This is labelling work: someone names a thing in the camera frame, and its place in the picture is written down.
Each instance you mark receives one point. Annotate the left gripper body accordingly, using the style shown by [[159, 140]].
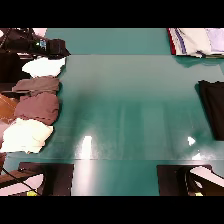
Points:
[[59, 47]]

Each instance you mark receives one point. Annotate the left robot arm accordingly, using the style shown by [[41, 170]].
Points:
[[20, 41]]

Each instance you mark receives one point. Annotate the grey-brown garment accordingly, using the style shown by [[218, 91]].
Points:
[[38, 85]]

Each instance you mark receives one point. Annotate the mauve garment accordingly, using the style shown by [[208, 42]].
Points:
[[38, 107]]

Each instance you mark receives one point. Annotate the cream garment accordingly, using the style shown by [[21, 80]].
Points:
[[25, 136]]

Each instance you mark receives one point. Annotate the white garment with striped edge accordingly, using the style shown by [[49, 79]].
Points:
[[191, 40]]

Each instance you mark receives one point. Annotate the lavender garment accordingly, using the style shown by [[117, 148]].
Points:
[[216, 39]]

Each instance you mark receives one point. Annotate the black garment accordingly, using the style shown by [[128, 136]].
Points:
[[215, 106]]

